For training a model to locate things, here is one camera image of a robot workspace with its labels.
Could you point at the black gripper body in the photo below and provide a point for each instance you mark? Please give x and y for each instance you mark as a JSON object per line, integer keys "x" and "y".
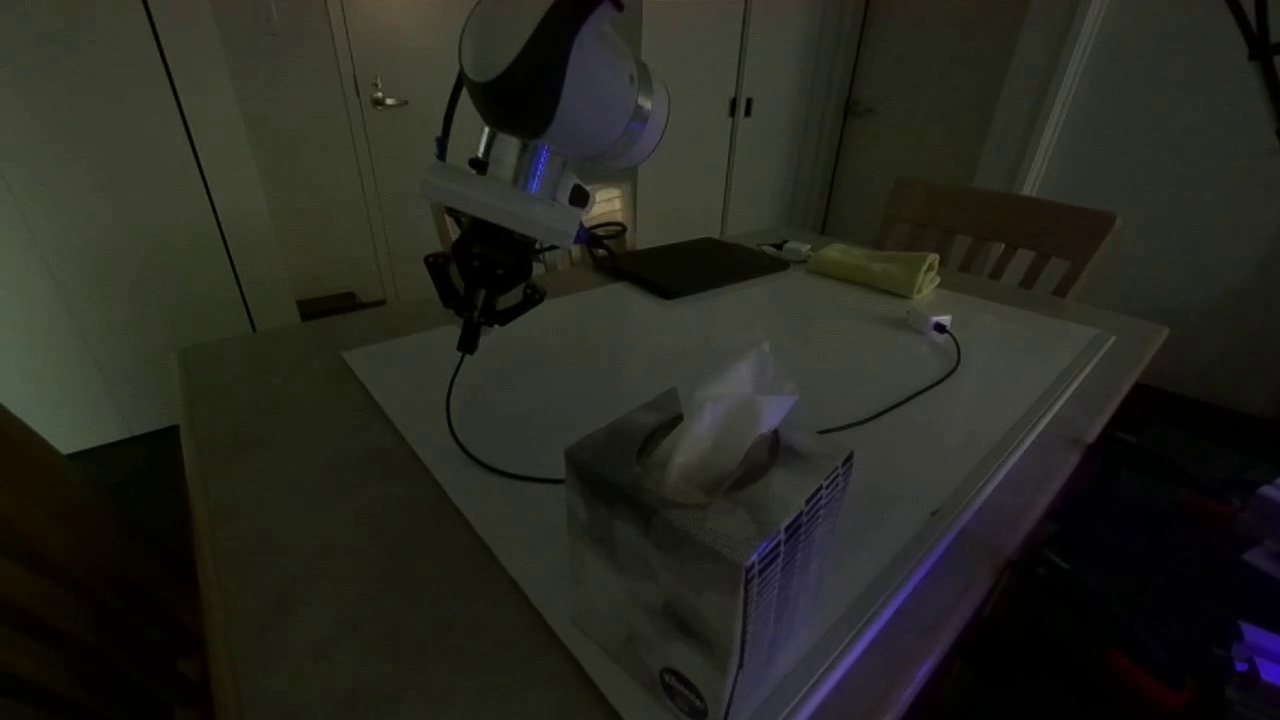
{"x": 480, "y": 274}

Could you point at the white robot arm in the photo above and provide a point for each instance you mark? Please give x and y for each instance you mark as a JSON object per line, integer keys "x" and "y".
{"x": 587, "y": 93}

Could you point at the white table mat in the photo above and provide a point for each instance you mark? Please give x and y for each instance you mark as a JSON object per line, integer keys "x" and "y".
{"x": 601, "y": 346}

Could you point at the black floor object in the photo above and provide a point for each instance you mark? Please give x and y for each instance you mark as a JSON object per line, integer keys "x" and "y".
{"x": 342, "y": 306}

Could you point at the grey door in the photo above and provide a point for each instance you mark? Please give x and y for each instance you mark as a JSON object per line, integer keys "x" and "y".
{"x": 402, "y": 172}

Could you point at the wooden chair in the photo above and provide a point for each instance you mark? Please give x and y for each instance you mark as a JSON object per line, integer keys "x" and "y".
{"x": 1002, "y": 243}
{"x": 606, "y": 205}

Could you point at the white tissue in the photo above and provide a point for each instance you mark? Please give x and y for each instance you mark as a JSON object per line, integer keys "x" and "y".
{"x": 721, "y": 414}

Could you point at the small white flat item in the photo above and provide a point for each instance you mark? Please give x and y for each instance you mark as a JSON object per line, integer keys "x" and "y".
{"x": 788, "y": 250}

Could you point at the grey tissue box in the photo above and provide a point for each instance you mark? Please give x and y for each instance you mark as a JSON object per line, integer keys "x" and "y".
{"x": 682, "y": 585}

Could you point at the yellow folded cloth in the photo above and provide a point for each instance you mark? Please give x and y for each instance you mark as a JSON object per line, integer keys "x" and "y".
{"x": 882, "y": 270}

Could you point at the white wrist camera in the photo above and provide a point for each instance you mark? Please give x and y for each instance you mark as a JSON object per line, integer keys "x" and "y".
{"x": 504, "y": 205}

